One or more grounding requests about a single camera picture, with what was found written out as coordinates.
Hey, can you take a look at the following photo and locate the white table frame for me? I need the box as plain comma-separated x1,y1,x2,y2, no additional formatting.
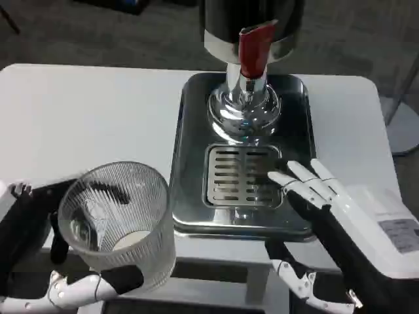
98,258,295,314

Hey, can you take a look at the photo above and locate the slotted steel grid plate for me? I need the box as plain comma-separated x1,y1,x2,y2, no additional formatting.
203,143,284,209

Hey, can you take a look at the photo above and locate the black furniture leg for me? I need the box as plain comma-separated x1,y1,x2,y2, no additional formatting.
0,3,21,34

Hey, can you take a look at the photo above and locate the grey stand pole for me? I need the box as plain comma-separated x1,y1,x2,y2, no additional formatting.
388,55,419,125

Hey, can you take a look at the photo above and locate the steel drip tray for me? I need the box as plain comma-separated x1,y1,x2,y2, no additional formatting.
170,71,318,243

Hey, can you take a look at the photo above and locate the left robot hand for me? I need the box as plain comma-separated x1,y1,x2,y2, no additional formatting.
0,178,145,314

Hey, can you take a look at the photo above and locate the clear ribbed glass cup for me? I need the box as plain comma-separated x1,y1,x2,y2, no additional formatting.
58,161,177,293

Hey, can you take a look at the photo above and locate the round grey stand base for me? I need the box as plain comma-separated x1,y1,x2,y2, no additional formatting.
379,94,419,156

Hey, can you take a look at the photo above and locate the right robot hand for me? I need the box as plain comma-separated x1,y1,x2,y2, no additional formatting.
265,158,419,314

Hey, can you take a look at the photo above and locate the red tap lever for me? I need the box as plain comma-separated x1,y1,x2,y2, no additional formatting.
238,19,279,80

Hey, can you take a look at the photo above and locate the chrome drink dispenser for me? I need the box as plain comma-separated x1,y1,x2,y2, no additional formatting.
199,0,305,147

